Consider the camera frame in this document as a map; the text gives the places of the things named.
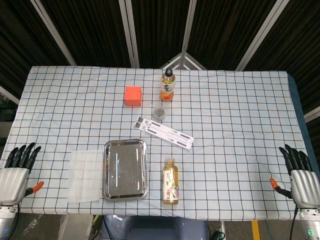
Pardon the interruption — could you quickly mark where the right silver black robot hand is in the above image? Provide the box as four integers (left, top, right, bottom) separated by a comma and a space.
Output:
269, 144, 320, 209

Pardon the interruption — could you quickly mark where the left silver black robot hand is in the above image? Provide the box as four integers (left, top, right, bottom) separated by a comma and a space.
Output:
0, 142, 45, 207

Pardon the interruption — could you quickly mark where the white cloth piece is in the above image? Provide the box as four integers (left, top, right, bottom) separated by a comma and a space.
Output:
67, 149, 104, 203

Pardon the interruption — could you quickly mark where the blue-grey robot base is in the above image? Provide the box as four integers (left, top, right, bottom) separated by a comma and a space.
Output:
102, 215, 210, 240

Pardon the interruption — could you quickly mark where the silver metal tray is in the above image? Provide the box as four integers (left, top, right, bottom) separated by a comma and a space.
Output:
101, 138, 149, 202

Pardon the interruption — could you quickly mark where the checkered tablecloth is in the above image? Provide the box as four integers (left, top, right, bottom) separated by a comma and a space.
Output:
0, 65, 311, 222

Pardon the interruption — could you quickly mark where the yellow tea bottle with illustrated label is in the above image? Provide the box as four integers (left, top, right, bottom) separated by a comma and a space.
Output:
162, 157, 180, 206

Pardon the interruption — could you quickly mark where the orange cube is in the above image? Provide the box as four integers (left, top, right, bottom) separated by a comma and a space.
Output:
124, 86, 143, 108

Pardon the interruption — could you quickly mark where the white folding stand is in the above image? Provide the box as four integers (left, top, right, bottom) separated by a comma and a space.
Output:
133, 115, 195, 151

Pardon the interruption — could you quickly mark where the small round metal tin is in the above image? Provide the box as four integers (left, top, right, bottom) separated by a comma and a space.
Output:
153, 106, 166, 121

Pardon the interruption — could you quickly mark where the tea bottle with black cap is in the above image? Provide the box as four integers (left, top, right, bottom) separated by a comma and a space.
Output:
159, 68, 177, 102

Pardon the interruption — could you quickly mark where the black cable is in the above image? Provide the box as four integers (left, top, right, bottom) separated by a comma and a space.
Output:
288, 203, 299, 240

